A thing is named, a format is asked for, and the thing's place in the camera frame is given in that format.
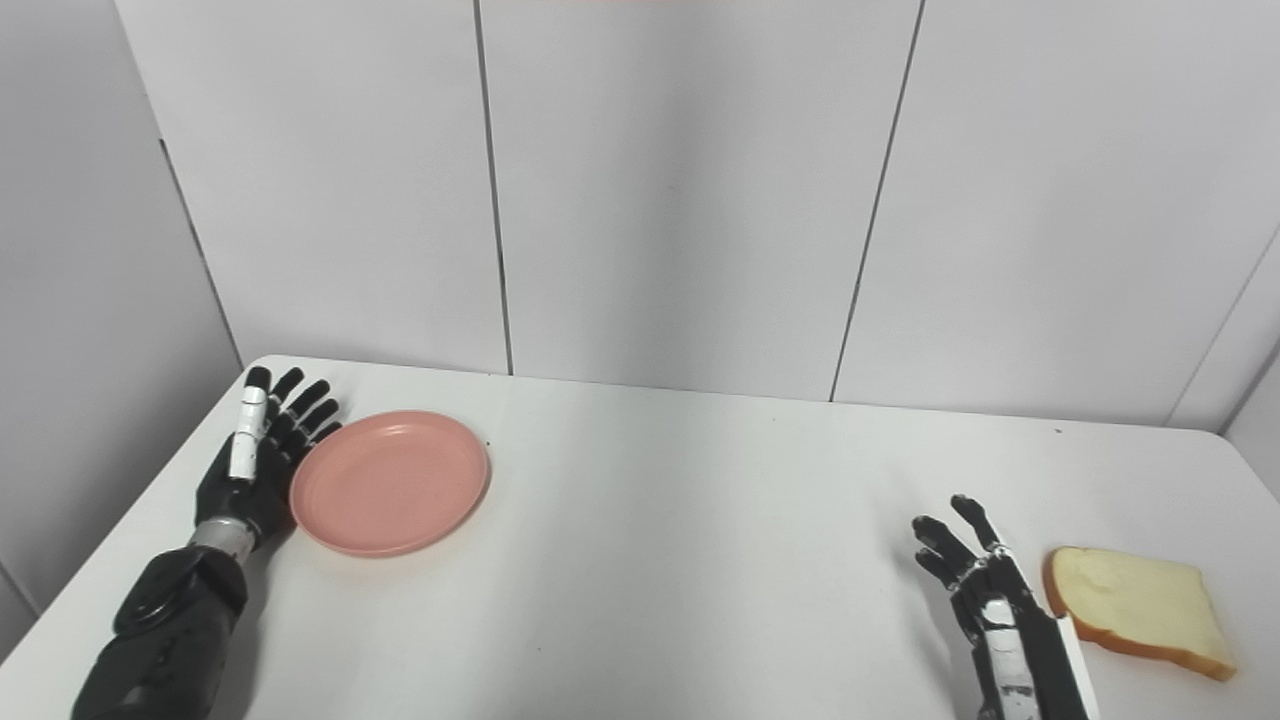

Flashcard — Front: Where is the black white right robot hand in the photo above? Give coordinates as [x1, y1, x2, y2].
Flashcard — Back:
[911, 494, 1091, 720]

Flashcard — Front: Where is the pink round plate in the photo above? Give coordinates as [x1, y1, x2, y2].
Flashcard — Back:
[289, 410, 492, 559]

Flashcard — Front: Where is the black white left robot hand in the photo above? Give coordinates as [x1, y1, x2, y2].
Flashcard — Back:
[195, 366, 343, 551]

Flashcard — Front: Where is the slice of white bread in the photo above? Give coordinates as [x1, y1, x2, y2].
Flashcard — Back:
[1042, 546, 1238, 683]

